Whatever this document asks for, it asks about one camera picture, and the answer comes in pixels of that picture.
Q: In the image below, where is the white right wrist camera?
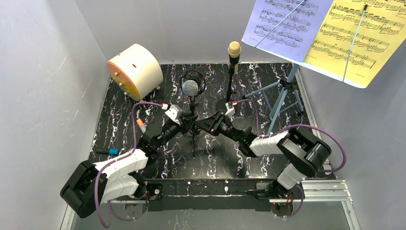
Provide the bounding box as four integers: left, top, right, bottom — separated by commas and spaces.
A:
225, 102, 237, 117

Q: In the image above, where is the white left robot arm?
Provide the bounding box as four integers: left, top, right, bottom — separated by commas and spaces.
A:
60, 115, 198, 218

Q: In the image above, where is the aluminium frame rail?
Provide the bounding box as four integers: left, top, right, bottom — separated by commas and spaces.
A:
59, 179, 361, 230

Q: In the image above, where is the blue music stand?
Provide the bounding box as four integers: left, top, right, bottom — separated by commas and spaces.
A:
242, 63, 304, 135

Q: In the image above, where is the black and blue marker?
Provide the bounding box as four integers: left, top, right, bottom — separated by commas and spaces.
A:
94, 148, 119, 155

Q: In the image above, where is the lavender sheet music page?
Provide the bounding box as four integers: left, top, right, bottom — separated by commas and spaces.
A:
242, 0, 332, 63

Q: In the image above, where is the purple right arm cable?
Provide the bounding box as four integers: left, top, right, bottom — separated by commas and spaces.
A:
235, 99, 347, 219

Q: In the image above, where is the yellow sheet music page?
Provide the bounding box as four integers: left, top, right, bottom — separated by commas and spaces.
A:
304, 0, 406, 88

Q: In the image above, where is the beige microphone on round stand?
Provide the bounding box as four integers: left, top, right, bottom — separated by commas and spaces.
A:
216, 41, 241, 112

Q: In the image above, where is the silver microphone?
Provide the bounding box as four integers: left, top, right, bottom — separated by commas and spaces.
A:
180, 69, 206, 159

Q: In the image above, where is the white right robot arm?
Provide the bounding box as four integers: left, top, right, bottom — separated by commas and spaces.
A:
194, 112, 332, 200

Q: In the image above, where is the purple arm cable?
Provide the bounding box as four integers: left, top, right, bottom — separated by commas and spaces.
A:
94, 102, 167, 229
235, 99, 347, 219

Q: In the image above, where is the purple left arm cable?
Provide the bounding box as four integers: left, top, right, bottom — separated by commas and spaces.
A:
94, 102, 167, 229

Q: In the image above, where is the white and orange drum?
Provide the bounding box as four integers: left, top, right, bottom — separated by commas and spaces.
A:
107, 44, 163, 101

